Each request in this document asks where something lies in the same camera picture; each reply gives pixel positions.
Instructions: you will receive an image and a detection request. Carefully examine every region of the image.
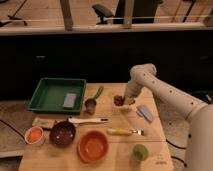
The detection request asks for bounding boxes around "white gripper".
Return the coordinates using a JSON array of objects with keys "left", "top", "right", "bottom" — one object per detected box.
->
[{"left": 123, "top": 81, "right": 142, "bottom": 105}]

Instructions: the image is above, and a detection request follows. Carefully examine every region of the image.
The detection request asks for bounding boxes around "dark red grape bunch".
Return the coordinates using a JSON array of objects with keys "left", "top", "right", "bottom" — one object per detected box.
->
[{"left": 114, "top": 95, "right": 125, "bottom": 106}]

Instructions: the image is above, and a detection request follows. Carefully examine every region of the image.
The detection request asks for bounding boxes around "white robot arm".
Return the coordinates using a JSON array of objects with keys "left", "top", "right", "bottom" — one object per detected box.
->
[{"left": 124, "top": 63, "right": 213, "bottom": 171}]

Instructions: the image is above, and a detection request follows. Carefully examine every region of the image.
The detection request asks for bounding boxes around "red orange bowl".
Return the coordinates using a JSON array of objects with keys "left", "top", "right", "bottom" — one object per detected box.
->
[{"left": 77, "top": 130, "right": 109, "bottom": 164}]

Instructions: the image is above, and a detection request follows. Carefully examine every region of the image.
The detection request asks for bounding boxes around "dark purple bowl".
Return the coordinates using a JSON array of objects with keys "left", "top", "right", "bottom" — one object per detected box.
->
[{"left": 49, "top": 121, "right": 76, "bottom": 148}]

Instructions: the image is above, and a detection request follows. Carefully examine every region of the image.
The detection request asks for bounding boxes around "grey sponge block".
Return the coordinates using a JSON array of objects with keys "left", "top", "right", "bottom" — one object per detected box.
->
[{"left": 63, "top": 93, "right": 77, "bottom": 108}]

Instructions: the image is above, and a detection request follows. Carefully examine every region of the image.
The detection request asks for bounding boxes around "green plastic tray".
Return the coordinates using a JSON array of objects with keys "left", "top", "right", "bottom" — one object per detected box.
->
[{"left": 28, "top": 78, "right": 86, "bottom": 114}]

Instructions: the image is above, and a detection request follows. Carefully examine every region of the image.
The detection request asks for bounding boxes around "tan bread piece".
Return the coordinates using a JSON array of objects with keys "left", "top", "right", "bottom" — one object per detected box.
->
[{"left": 32, "top": 117, "right": 56, "bottom": 129}]

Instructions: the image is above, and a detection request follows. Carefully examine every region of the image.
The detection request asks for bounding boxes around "black office chair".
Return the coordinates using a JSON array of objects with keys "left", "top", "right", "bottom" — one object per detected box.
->
[{"left": 92, "top": 4, "right": 114, "bottom": 25}]

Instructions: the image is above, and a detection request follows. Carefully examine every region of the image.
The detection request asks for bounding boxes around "small white cup orange inside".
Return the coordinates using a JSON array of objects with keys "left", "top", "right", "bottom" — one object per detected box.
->
[{"left": 24, "top": 126, "right": 45, "bottom": 146}]

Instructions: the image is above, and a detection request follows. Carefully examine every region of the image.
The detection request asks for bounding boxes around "wooden handled fork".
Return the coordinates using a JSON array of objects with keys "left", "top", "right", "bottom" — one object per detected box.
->
[{"left": 107, "top": 128, "right": 146, "bottom": 136}]

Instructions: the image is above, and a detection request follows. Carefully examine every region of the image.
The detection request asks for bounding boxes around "green handled metal measuring cup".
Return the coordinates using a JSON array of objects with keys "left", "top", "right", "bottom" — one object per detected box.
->
[{"left": 85, "top": 86, "right": 104, "bottom": 114}]

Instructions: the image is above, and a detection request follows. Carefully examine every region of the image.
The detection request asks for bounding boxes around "white handled knife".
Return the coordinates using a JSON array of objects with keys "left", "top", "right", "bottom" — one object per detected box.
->
[{"left": 68, "top": 117, "right": 109, "bottom": 124}]

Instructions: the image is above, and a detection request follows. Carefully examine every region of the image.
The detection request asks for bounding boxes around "black cable on floor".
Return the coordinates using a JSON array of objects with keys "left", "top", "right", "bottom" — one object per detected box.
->
[{"left": 165, "top": 138, "right": 188, "bottom": 168}]

